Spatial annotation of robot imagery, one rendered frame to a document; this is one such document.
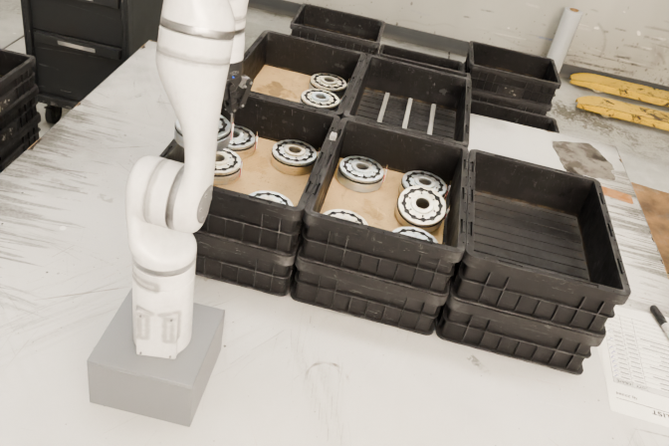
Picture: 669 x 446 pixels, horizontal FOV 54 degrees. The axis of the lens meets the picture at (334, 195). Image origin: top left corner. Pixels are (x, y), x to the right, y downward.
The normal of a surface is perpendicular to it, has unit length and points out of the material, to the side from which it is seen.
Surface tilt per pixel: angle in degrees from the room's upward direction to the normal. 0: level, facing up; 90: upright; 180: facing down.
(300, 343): 0
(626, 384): 0
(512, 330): 90
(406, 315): 90
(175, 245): 19
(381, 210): 0
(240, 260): 90
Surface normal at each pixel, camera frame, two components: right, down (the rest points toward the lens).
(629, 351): 0.17, -0.80
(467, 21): -0.16, 0.55
